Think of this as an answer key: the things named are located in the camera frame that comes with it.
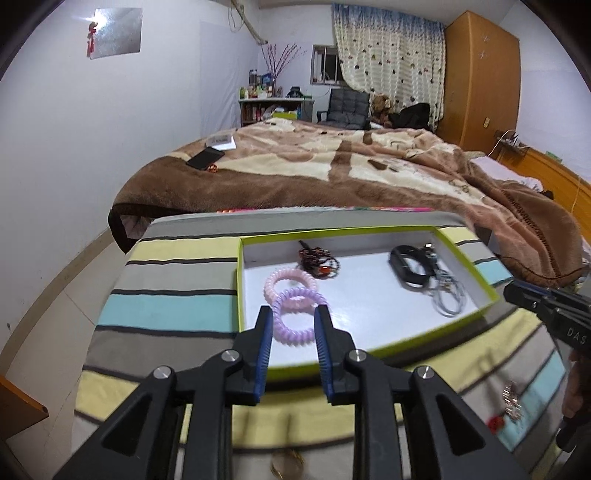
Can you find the black fitness band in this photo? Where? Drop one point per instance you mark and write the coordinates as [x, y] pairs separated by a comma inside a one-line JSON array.
[[396, 258]]

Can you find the black desk gadget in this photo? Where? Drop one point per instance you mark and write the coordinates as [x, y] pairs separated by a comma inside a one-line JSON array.
[[294, 91]]

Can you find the wooden wardrobe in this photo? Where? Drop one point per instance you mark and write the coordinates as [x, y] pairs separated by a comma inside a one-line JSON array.
[[480, 83]]

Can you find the wooden headboard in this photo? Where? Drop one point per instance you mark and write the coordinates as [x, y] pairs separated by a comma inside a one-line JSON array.
[[549, 170]]

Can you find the green shallow cardboard box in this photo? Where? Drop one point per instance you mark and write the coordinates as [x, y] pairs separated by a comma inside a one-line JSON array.
[[369, 314]]

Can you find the row of bottles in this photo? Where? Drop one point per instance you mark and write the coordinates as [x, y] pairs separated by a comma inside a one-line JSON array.
[[261, 87]]

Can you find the wrapped air conditioner pipe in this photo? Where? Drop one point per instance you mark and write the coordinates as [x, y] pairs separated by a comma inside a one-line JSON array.
[[249, 23]]

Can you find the wooden cabinet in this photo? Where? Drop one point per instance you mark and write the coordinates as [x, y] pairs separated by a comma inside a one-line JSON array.
[[18, 406]]

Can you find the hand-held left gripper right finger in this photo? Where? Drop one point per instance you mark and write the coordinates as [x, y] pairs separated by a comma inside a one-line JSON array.
[[323, 355]]

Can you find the black chair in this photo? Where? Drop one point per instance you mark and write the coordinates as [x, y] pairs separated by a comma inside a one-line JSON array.
[[346, 104]]

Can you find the pink flower branches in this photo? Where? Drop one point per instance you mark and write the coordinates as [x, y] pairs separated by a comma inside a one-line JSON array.
[[279, 62]]

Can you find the small green box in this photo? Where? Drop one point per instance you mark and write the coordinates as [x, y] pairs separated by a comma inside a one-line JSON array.
[[285, 115]]

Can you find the black clothing pile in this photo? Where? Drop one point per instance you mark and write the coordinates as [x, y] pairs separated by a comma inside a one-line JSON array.
[[413, 117]]

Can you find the red tassel ornament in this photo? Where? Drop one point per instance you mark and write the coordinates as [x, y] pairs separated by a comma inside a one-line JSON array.
[[497, 422]]

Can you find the person's right hand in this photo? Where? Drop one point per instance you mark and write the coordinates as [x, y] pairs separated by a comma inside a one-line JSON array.
[[573, 387]]

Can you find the black smartphone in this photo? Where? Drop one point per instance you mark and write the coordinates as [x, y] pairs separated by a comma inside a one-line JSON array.
[[203, 159]]

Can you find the striped cloth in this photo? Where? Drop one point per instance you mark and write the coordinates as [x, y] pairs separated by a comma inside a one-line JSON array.
[[175, 300]]

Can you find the white small box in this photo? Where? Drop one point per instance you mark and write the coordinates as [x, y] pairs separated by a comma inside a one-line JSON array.
[[221, 141]]

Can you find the red knot wall hanging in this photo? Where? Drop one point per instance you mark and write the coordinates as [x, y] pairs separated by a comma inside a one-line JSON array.
[[92, 39]]

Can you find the window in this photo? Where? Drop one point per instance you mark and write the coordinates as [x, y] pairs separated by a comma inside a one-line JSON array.
[[325, 64]]

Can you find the brown teddy bear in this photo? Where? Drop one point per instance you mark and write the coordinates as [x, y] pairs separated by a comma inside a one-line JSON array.
[[381, 106]]

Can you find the cluttered shelf unit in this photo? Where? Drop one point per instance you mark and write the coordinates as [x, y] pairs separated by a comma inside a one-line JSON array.
[[277, 102]]

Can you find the reflective wall sheet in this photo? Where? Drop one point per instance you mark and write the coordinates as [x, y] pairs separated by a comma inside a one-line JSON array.
[[117, 32]]

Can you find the heart print curtain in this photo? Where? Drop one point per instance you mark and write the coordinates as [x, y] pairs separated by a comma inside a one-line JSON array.
[[392, 55]]

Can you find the brown plush blanket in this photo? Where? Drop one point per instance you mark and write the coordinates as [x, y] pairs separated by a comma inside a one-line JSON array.
[[323, 184]]

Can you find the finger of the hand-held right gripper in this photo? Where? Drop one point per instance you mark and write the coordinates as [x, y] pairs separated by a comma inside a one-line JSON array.
[[526, 300], [568, 300]]

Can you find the pale pink bedsheet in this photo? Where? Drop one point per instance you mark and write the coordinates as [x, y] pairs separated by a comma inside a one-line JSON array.
[[498, 170]]

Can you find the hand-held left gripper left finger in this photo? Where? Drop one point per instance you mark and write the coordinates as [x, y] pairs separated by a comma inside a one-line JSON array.
[[263, 350]]

